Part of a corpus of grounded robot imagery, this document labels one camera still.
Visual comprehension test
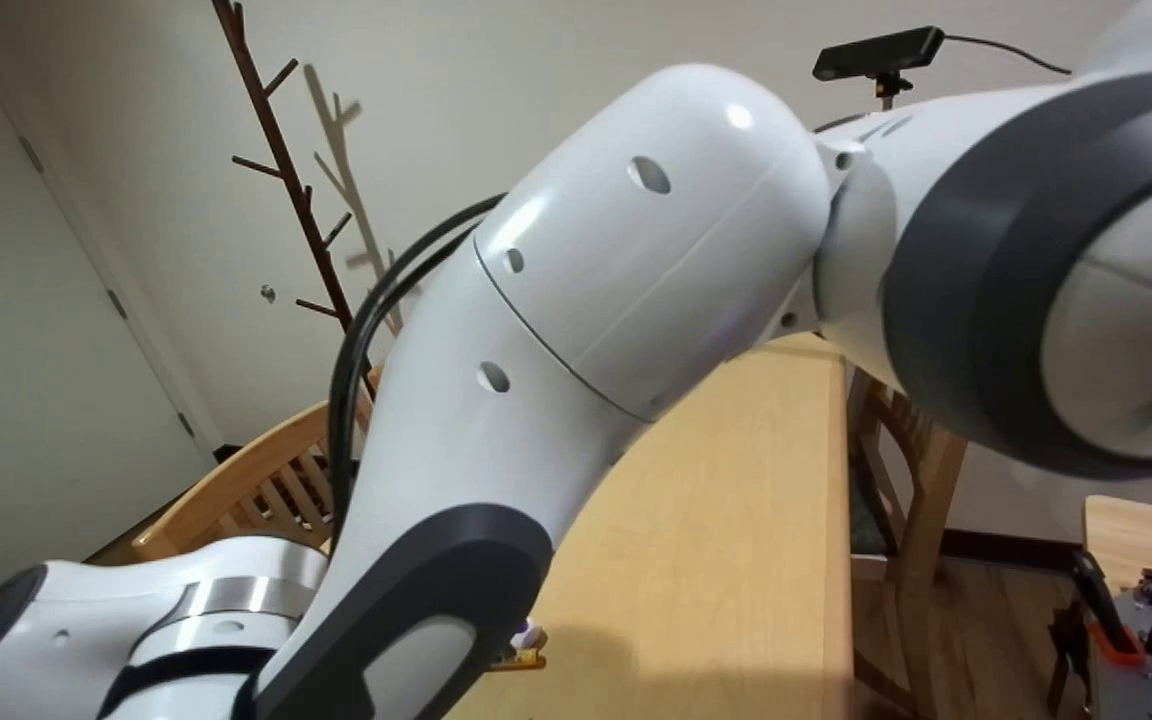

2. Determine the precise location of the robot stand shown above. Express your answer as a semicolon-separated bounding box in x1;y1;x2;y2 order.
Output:
1079;494;1152;720

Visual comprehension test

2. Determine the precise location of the brown wooden coat rack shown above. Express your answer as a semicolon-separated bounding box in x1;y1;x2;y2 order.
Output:
211;0;407;401

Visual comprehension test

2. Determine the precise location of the wooden chair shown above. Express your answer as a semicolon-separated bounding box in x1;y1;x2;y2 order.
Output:
846;368;969;720
130;368;379;563

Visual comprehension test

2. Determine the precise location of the black and orange clamp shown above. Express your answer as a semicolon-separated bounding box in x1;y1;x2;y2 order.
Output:
1048;549;1148;717

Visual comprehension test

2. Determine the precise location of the black cable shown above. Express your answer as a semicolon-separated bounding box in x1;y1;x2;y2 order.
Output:
942;34;1074;77

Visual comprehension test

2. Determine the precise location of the white door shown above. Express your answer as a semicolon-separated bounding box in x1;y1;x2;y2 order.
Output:
0;0;229;613

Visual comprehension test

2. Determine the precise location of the camera on mount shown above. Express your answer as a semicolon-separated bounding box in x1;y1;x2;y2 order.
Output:
812;26;947;111

